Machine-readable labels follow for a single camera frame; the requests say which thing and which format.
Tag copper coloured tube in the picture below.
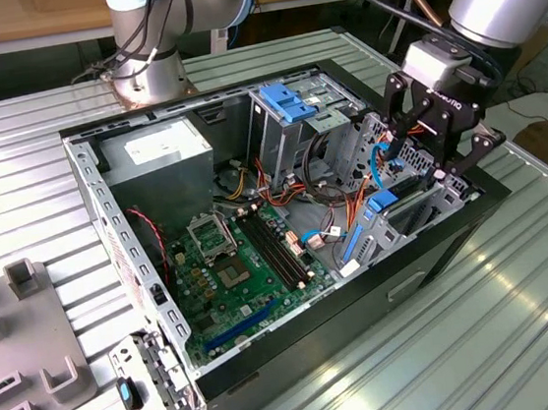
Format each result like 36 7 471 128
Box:
407 0 446 32

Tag black open PC case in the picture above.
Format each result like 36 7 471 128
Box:
53 38 537 410

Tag blue data wire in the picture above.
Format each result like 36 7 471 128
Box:
368 136 406 190

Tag blue expansion slot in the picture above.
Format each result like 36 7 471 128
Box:
200 297 283 352

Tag grey parts rack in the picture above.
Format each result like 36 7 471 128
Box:
0 254 101 410

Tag yellow wires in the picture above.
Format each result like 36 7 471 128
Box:
219 166 248 203

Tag metal socket cover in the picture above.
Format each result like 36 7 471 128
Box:
184 211 240 267

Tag green motherboard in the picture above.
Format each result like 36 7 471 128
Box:
163 193 346 370

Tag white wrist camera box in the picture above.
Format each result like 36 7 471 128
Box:
401 35 478 97

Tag grey optical drive cage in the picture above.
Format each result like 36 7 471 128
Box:
242 68 376 194

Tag pale blue wire pink plug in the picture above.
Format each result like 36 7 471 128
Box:
299 224 347 253

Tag orange motherboard power wires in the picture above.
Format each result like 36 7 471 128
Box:
248 153 315 213

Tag hard disk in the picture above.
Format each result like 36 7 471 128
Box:
331 171 447 267

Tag blue plastic drive latch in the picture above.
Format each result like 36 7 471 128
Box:
259 79 319 127

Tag grey card retention bracket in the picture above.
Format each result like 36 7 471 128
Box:
105 325 203 410

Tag white low board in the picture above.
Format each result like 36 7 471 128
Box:
482 91 548 151

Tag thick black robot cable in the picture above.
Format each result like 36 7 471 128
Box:
345 0 507 105

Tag grey metal disk bay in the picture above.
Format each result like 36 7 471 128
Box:
321 100 489 277

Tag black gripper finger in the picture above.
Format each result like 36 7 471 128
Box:
429 128 510 181
377 71 440 159

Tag red black fan wire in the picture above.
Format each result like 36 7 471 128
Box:
124 203 174 294

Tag thin robot cable bundle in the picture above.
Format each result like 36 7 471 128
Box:
62 0 201 86

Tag CPU socket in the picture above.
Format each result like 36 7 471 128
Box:
210 251 258 295

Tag orange power wire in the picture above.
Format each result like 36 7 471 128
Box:
335 120 436 231

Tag brown square base plate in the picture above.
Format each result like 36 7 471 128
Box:
100 59 202 114

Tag black RAM slot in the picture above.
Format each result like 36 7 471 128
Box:
240 207 303 295
252 203 313 287
246 205 309 291
234 210 298 299

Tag black looped cable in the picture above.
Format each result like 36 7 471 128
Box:
297 127 349 207

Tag grey power supply unit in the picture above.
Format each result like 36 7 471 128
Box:
93 112 223 245

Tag black tab with blue stripe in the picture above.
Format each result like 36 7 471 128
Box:
115 376 145 410

